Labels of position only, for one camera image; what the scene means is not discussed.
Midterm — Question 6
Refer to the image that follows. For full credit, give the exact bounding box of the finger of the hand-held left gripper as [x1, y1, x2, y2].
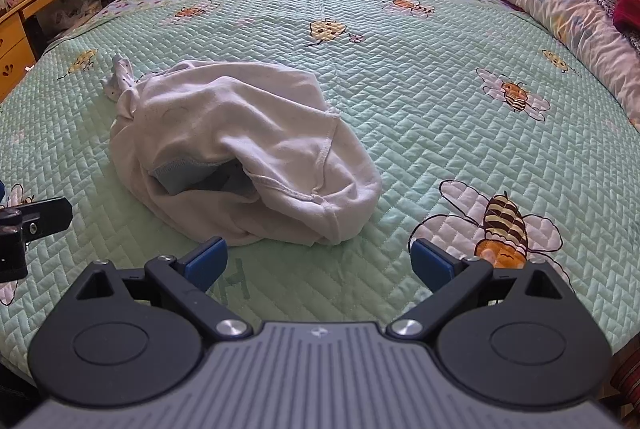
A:
[20, 196, 73, 242]

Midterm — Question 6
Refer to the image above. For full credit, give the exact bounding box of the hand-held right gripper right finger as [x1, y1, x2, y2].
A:
[387, 237, 576, 342]

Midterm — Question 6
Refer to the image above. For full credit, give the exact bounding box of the red plaid cloth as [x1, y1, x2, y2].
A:
[610, 349, 640, 410]

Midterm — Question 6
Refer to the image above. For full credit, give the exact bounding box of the white printed shirt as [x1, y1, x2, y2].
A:
[102, 56, 383, 247]

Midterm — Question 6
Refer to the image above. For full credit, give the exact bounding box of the green quilted bee bedspread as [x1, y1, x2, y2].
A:
[0, 0, 640, 380]

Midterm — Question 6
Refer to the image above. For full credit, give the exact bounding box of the floral duvet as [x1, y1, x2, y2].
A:
[431, 0, 640, 132]

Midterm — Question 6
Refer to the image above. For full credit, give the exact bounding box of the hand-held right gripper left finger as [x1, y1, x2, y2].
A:
[67, 236, 253, 342]

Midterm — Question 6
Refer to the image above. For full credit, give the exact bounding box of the wooden desk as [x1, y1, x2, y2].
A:
[0, 0, 126, 102]

